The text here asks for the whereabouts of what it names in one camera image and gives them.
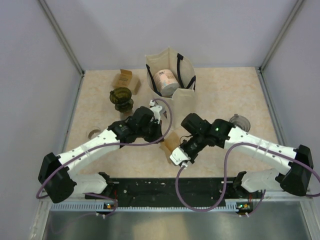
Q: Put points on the pink wrapped paper roll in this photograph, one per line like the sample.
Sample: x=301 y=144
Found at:
x=166 y=82

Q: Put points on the cream floral canvas tote bag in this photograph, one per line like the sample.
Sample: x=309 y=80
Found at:
x=183 y=101

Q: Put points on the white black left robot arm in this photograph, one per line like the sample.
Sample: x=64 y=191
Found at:
x=59 y=174

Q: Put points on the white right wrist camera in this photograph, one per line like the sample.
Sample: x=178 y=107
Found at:
x=179 y=158

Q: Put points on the olive green coffee dripper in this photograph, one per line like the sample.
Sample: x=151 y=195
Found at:
x=122 y=99

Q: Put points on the brown cardboard box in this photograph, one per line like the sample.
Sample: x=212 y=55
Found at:
x=126 y=79

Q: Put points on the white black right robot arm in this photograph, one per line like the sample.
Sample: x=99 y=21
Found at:
x=291 y=168

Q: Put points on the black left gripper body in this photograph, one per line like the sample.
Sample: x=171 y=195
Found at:
x=150 y=132

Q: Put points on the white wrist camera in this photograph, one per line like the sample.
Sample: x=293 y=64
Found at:
x=157 y=110
x=179 y=158

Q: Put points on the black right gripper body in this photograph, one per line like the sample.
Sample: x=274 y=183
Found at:
x=192 y=146

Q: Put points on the clear glass carafe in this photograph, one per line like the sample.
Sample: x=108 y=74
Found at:
x=93 y=132

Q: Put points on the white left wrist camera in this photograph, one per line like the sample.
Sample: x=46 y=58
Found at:
x=157 y=110

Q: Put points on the grey glass server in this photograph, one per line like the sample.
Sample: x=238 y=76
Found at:
x=125 y=115

